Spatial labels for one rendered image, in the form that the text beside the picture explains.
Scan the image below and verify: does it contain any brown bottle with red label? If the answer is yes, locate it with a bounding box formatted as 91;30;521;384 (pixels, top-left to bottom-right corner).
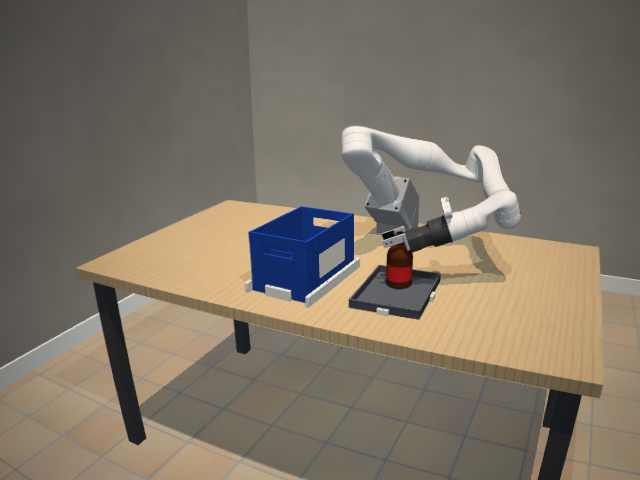
386;242;413;289

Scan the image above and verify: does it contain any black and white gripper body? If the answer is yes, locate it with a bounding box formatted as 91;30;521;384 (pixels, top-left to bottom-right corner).
405;197;469;252

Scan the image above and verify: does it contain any blue plastic crate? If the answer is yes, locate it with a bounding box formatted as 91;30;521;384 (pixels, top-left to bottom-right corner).
248;206;354;303

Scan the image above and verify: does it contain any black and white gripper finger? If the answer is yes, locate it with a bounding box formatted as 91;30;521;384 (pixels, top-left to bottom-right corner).
382;233;410;251
382;226;405;240

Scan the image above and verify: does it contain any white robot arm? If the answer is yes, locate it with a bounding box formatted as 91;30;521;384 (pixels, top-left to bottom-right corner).
341;126;521;235

